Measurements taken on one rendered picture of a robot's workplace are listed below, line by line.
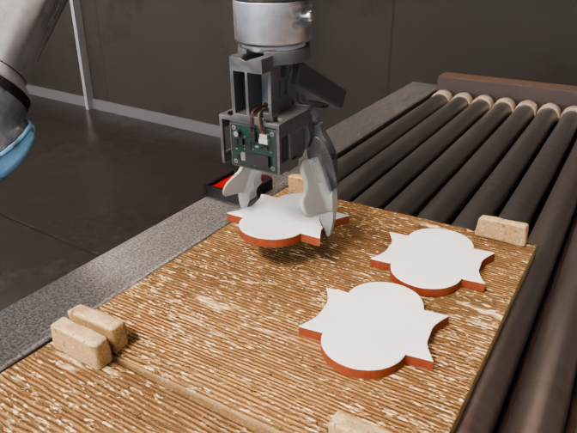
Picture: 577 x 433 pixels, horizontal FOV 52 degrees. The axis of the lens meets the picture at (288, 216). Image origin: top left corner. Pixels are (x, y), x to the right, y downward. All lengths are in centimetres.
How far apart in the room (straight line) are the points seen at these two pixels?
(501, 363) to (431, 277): 11
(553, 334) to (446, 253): 14
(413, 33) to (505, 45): 48
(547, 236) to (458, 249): 17
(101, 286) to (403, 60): 279
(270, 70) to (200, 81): 364
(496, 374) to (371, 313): 12
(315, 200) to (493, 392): 25
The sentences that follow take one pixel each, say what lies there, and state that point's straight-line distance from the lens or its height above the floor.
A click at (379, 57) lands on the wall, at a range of 339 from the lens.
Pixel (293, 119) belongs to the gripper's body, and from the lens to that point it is 58.
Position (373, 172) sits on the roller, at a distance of 99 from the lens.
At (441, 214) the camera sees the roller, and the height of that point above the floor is 92.
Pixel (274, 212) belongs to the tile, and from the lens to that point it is 69.
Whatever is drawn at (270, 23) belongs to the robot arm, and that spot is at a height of 120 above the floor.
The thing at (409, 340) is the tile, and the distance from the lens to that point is 54.
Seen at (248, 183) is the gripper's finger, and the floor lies 101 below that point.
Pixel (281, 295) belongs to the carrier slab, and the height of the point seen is 94.
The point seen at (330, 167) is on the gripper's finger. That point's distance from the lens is 63.
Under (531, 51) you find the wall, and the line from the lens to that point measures 311.
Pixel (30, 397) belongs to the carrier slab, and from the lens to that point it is 54.
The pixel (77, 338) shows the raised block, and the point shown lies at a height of 96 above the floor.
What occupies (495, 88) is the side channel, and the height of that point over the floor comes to 94.
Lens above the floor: 127
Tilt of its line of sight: 25 degrees down
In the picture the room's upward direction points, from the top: straight up
